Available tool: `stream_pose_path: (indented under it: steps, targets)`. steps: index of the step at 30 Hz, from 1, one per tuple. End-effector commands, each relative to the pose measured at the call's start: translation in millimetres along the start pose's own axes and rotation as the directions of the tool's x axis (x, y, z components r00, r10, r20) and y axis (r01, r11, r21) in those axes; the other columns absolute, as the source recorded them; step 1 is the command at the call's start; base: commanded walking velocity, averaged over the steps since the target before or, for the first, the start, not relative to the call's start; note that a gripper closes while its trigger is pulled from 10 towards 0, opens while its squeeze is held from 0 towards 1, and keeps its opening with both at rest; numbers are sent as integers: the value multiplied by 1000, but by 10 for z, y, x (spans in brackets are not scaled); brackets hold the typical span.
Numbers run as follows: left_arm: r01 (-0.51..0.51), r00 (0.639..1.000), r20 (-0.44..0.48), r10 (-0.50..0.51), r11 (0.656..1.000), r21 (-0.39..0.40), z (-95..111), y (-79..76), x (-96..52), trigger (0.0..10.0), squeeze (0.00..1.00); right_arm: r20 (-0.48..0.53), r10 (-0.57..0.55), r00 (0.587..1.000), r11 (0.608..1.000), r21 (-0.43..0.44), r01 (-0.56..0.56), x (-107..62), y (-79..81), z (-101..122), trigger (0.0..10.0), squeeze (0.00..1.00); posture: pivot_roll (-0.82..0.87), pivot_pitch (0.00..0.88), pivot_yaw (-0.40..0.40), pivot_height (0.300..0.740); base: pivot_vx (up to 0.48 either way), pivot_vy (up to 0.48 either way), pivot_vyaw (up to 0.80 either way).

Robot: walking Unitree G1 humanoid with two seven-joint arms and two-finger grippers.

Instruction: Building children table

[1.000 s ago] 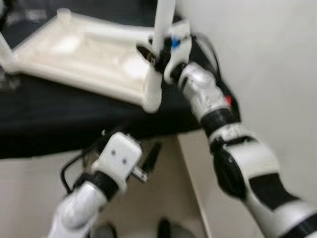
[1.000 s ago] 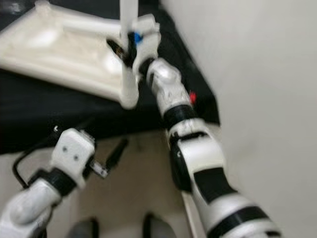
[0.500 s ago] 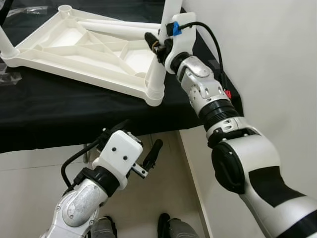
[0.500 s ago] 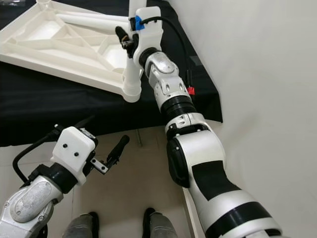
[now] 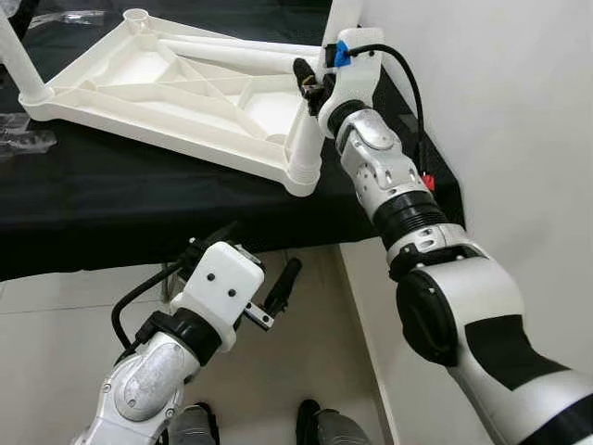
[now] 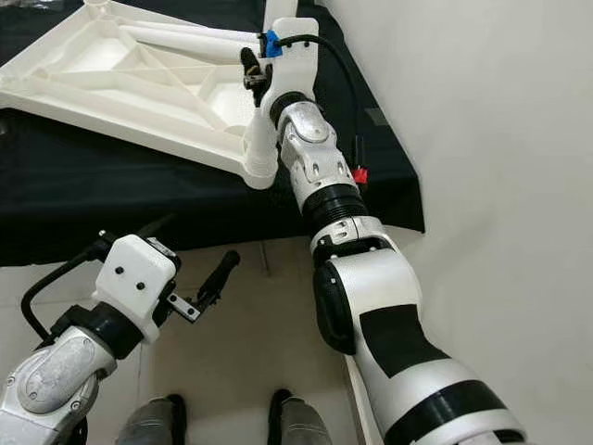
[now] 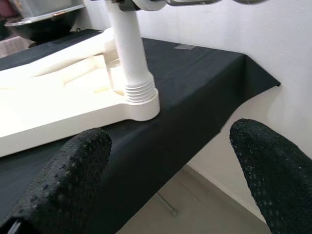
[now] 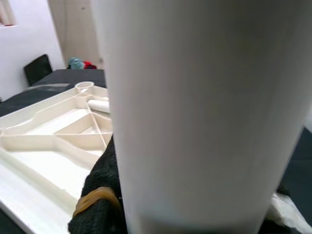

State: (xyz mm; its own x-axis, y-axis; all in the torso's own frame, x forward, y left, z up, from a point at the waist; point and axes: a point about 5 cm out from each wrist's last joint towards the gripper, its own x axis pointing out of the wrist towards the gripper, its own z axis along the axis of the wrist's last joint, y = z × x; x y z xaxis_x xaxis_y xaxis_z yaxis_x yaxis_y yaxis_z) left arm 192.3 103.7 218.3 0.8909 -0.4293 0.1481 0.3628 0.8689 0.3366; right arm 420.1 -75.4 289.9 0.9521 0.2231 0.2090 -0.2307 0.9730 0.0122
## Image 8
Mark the long clear tape strip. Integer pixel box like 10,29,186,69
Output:
30,82,70,92

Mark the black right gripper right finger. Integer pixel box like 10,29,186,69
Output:
260,181,312,234

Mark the red cloth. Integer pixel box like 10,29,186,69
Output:
82,60,98,70

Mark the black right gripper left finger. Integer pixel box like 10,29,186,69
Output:
67,133,128,234

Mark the white plastic table top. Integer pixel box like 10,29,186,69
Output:
0,81,115,234

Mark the black tablecloth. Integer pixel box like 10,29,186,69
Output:
0,69,312,234

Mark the teal cloth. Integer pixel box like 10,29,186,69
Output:
67,57,84,70

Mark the yellow rubber band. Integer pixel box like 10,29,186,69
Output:
73,187,121,217

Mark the black open bag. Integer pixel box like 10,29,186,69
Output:
23,54,53,86

